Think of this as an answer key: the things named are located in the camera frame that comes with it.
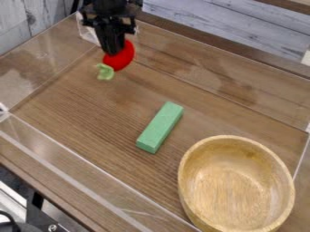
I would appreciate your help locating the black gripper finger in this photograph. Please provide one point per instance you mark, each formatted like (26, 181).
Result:
(105, 38)
(119, 37)

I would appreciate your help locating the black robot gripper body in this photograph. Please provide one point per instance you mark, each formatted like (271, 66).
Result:
(111, 12)

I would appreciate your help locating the red plush strawberry toy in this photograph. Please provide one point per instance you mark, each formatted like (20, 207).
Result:
(113, 63)

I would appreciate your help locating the green rectangular block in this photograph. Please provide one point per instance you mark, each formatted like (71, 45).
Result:
(159, 128)

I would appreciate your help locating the wooden bowl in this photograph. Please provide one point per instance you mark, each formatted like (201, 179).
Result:
(234, 186)

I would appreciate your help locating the clear acrylic enclosure wall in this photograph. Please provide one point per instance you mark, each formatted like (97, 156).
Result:
(69, 127)

